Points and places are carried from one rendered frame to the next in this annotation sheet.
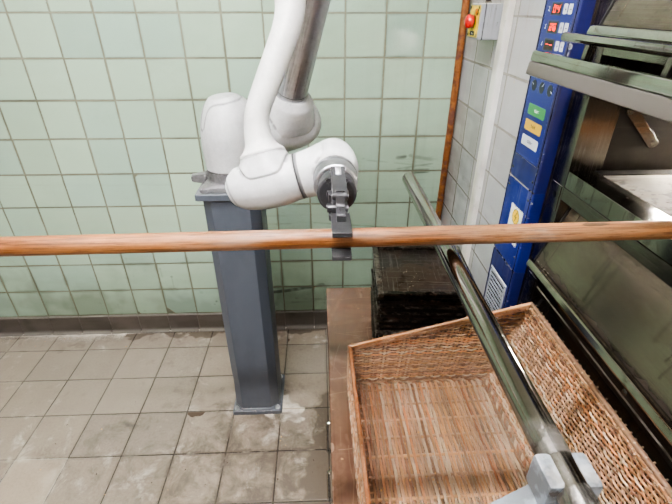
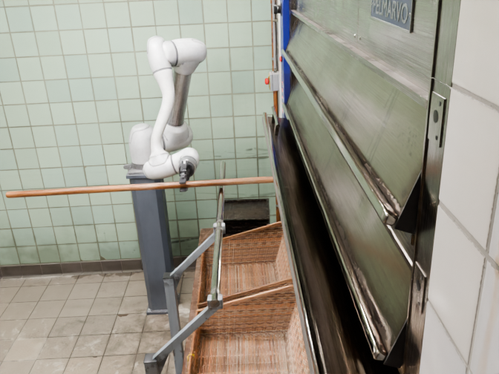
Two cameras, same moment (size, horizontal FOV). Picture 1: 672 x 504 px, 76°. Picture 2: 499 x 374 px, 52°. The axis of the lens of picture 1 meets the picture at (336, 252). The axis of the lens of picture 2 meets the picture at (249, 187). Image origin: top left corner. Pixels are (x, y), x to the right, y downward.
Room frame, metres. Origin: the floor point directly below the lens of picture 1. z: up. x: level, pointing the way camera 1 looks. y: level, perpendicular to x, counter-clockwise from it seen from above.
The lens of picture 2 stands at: (-1.54, -0.37, 2.07)
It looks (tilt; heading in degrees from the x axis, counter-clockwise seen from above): 23 degrees down; 2
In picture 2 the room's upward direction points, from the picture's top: 3 degrees counter-clockwise
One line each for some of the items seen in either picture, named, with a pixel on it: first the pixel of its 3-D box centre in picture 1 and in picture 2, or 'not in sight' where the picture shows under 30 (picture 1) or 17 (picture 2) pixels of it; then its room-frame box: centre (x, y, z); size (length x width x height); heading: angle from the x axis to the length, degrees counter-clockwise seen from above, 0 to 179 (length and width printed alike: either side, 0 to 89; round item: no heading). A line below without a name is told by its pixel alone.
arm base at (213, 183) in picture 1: (226, 174); (142, 165); (1.33, 0.36, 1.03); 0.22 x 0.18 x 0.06; 92
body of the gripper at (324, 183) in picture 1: (337, 196); (186, 171); (0.74, 0.00, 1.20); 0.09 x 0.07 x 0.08; 2
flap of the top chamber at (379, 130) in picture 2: not in sight; (323, 65); (0.03, -0.57, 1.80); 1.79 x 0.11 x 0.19; 2
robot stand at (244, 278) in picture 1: (248, 305); (155, 240); (1.33, 0.34, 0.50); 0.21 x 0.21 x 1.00; 2
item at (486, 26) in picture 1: (484, 21); (275, 81); (1.53, -0.47, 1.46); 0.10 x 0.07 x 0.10; 2
